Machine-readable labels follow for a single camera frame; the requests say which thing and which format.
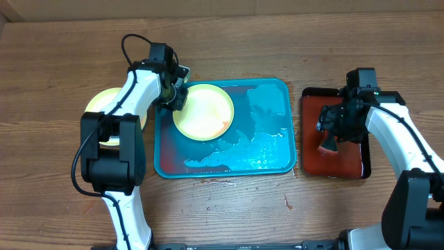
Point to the yellow plate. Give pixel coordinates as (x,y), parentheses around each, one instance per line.
(207,113)
(100,101)

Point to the black tray with red water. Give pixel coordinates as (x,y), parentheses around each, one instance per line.
(350,161)

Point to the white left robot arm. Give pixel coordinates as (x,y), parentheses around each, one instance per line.
(112,155)

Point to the cardboard back panel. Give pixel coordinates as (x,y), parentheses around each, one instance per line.
(73,10)

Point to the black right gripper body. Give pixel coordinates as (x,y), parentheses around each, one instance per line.
(338,121)

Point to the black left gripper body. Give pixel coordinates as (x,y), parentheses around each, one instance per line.
(175,99)

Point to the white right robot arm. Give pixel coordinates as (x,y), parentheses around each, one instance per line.
(407,221)

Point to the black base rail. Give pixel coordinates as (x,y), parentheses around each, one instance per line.
(336,244)

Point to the orange sponge with green pad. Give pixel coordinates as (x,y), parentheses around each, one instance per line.
(328,144)

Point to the teal plastic tray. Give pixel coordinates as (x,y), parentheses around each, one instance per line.
(260,139)

